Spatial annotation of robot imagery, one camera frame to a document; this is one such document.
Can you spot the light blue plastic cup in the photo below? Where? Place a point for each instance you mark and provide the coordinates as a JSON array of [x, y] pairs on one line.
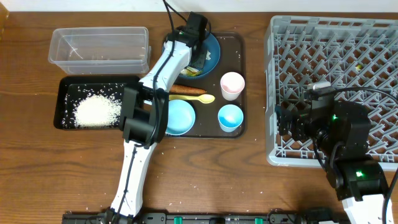
[[230, 117]]

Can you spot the clear plastic waste bin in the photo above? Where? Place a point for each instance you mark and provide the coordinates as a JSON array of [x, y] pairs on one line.
[[101, 50]]

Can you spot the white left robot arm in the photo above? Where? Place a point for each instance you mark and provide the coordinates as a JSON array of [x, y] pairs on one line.
[[144, 115]]

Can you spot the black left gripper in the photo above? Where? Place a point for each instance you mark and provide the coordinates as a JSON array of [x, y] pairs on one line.
[[201, 63]]

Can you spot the orange carrot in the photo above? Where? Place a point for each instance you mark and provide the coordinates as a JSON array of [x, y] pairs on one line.
[[186, 90]]

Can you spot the grey dishwasher rack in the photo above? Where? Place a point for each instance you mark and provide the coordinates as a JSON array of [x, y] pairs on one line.
[[357, 56]]

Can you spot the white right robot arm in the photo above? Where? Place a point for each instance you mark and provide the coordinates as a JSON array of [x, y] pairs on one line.
[[340, 130]]

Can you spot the pink plastic cup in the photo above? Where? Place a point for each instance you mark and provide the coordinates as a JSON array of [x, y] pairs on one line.
[[232, 84]]

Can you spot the dark brown serving tray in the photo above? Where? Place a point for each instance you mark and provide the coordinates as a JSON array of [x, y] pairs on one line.
[[232, 59]]

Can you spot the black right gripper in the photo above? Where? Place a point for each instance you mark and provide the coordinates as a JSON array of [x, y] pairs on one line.
[[300, 120]]

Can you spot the dark blue plate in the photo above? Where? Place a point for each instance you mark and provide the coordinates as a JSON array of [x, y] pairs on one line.
[[212, 58]]

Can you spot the yellow plastic spoon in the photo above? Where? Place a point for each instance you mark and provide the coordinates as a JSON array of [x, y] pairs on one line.
[[204, 98]]

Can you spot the light blue bowl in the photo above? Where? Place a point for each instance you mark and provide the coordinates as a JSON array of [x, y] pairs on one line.
[[181, 117]]

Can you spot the black food waste tray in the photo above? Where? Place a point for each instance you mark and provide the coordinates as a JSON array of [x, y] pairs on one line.
[[75, 88]]

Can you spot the yellow green snack wrapper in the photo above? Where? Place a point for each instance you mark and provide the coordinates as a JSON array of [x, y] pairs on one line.
[[191, 72]]

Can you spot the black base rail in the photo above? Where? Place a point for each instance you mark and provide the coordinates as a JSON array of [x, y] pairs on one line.
[[274, 216]]

